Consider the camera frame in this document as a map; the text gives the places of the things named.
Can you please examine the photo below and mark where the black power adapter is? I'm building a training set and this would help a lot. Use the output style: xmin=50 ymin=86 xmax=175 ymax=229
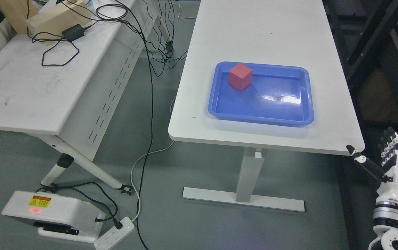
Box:
xmin=62 ymin=24 xmax=85 ymax=42

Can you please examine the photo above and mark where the white box device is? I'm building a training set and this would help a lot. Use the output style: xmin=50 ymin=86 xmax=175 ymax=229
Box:
xmin=1 ymin=191 xmax=106 ymax=243

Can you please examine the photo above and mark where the blue plastic tray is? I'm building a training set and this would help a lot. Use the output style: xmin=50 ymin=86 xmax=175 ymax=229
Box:
xmin=208 ymin=61 xmax=314 ymax=127

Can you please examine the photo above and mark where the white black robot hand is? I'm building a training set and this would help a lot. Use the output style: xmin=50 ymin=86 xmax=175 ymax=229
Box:
xmin=346 ymin=127 xmax=398 ymax=208

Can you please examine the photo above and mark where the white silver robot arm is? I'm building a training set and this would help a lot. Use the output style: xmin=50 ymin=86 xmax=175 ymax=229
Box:
xmin=368 ymin=202 xmax=398 ymax=250

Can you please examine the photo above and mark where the cardboard box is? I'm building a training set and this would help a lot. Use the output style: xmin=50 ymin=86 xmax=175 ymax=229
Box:
xmin=0 ymin=0 xmax=91 ymax=39

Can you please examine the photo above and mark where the white floor cable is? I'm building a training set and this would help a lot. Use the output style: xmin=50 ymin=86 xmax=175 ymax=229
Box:
xmin=129 ymin=66 xmax=185 ymax=223

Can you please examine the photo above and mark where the long black floor cable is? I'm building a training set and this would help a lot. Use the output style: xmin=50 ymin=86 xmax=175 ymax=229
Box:
xmin=96 ymin=0 xmax=189 ymax=250

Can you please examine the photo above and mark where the white folding table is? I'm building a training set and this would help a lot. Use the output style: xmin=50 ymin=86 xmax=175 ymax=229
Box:
xmin=0 ymin=0 xmax=171 ymax=198

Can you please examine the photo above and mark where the white standing desk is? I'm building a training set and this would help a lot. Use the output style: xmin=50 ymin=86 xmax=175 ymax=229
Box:
xmin=168 ymin=0 xmax=365 ymax=212

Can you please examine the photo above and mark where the pink foam block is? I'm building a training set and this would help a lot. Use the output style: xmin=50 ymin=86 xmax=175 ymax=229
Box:
xmin=228 ymin=63 xmax=253 ymax=91

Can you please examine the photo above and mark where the white power strip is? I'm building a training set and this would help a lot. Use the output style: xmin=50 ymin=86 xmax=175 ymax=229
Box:
xmin=94 ymin=217 xmax=135 ymax=250

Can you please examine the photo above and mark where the black metal right shelf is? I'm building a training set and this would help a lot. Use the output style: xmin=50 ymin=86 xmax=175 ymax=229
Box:
xmin=322 ymin=0 xmax=398 ymax=250

